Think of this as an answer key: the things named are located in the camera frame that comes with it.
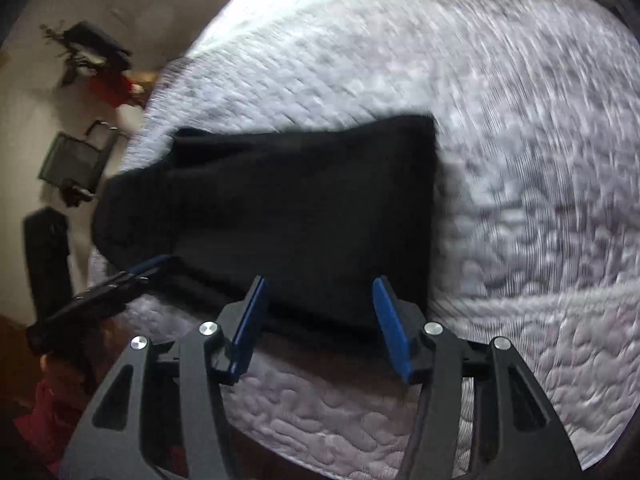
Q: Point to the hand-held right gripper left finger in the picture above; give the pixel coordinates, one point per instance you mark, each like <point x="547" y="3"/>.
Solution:
<point x="246" y="327"/>

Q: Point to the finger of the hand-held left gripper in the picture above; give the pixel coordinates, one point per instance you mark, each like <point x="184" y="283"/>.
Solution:
<point x="150" y="264"/>
<point x="132" y="285"/>

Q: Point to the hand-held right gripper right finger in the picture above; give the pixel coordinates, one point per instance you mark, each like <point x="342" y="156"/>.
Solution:
<point x="392" y="330"/>

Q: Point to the black pants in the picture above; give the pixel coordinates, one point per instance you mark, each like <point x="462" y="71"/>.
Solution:
<point x="300" y="210"/>

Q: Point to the dark upright case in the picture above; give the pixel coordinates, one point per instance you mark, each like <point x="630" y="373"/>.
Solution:
<point x="45" y="260"/>

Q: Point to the black mesh office chair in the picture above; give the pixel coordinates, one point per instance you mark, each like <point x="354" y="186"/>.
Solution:
<point x="70" y="157"/>

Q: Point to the red cloth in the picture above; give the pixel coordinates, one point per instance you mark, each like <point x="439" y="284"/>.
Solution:
<point x="114" y="89"/>

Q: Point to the grey quilted mattress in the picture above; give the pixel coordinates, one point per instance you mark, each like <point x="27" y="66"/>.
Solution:
<point x="500" y="160"/>

